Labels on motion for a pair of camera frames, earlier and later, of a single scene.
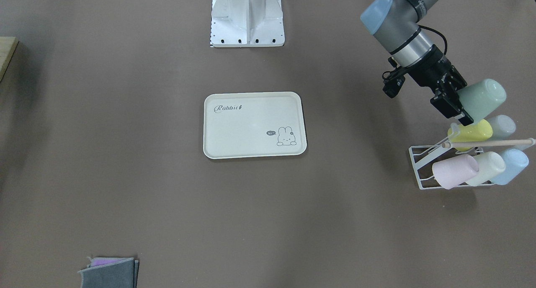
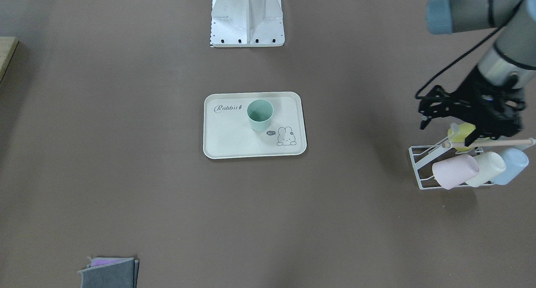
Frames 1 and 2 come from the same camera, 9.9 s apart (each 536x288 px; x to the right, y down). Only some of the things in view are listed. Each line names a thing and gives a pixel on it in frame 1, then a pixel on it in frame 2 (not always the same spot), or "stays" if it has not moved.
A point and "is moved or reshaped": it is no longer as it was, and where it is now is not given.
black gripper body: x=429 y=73 -> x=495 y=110
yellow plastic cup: x=482 y=130 stays
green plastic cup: x=480 y=99 is moved or reshaped
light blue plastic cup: x=516 y=161 stays
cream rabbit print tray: x=246 y=124 stays
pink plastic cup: x=452 y=172 stays
